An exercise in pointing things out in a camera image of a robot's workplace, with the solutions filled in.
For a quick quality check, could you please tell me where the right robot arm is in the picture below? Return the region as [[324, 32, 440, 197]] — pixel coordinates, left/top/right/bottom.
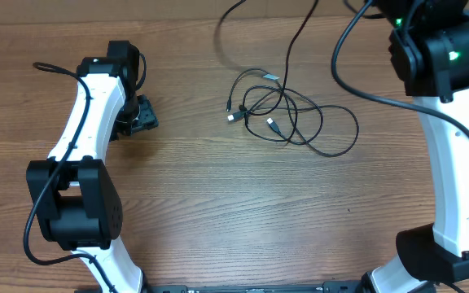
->
[[370, 1, 469, 292]]

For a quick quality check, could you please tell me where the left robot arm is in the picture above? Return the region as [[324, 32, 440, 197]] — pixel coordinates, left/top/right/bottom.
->
[[23, 41, 159, 292]]

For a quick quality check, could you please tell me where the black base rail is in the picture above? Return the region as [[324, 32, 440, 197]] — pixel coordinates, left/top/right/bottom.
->
[[74, 279, 437, 293]]

